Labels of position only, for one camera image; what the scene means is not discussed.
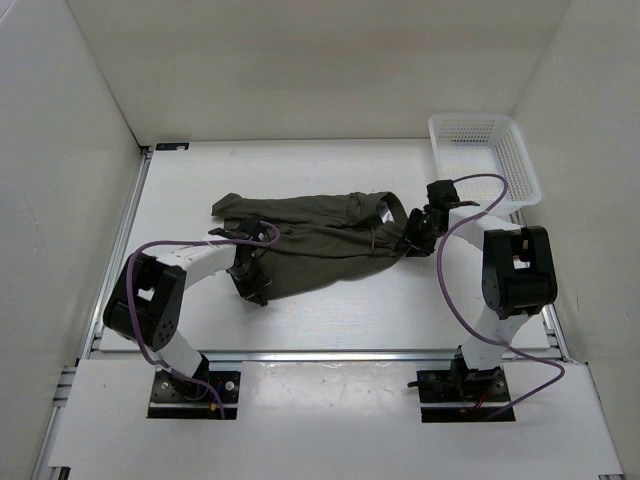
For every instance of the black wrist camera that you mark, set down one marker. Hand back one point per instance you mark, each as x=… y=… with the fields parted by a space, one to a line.
x=250 y=229
x=442 y=193

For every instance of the aluminium frame rail left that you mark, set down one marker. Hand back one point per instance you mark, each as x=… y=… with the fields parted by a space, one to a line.
x=42 y=469

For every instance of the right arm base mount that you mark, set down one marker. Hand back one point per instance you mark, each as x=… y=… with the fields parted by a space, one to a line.
x=446 y=398

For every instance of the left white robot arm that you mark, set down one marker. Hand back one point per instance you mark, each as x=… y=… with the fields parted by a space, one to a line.
x=146 y=302

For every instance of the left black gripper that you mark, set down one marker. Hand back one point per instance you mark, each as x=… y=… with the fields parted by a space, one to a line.
x=259 y=286

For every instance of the white perforated plastic basket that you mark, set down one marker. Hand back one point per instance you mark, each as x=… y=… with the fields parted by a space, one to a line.
x=477 y=146

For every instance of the olive green shorts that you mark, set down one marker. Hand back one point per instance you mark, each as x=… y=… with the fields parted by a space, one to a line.
x=323 y=238

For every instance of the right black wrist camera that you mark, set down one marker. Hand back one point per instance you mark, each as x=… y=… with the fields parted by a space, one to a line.
x=442 y=193

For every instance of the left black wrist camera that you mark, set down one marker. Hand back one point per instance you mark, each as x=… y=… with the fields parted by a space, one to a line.
x=250 y=229

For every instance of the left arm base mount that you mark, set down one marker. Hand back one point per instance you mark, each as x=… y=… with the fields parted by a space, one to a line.
x=171 y=398

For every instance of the aluminium front rail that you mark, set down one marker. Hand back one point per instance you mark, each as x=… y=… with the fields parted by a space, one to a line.
x=329 y=356

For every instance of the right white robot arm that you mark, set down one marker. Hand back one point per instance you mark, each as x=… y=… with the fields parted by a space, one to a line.
x=517 y=280

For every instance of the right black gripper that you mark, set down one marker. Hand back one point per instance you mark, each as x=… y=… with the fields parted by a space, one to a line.
x=419 y=246

